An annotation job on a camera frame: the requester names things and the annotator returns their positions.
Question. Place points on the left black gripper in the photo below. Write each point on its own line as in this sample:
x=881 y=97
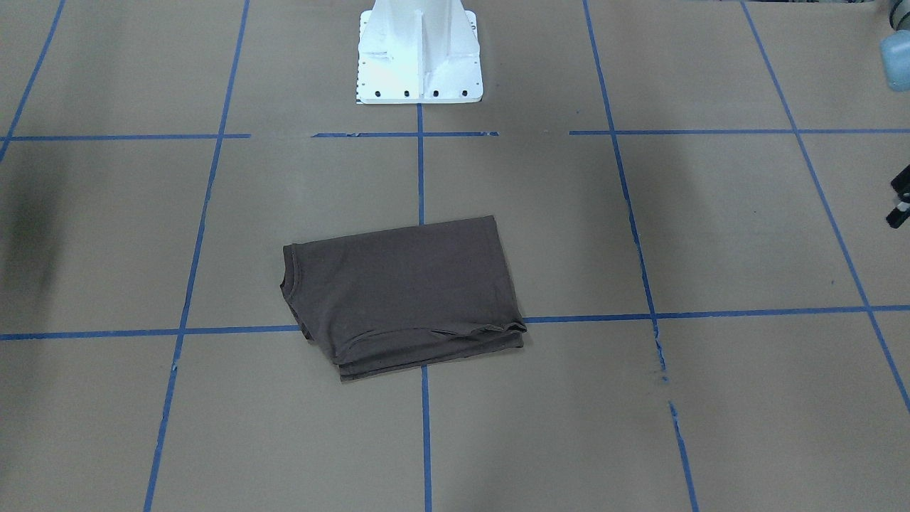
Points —
x=901 y=205

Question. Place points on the dark brown t-shirt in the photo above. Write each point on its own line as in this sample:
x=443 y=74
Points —
x=390 y=300

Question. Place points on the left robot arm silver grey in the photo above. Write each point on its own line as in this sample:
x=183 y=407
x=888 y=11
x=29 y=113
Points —
x=895 y=57

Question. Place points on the blue tape line front crosswise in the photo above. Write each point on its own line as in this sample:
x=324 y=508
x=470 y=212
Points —
x=611 y=318

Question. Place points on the blue tape line crosswise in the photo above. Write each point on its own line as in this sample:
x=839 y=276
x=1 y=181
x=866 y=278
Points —
x=611 y=318
x=362 y=134

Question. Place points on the blue tape line rear crosswise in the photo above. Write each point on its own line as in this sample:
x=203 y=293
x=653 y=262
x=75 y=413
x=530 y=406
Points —
x=362 y=134

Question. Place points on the blue tape line centre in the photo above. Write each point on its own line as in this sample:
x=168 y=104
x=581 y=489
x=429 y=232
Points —
x=424 y=371

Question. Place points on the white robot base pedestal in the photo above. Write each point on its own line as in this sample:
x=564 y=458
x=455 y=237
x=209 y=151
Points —
x=418 y=52

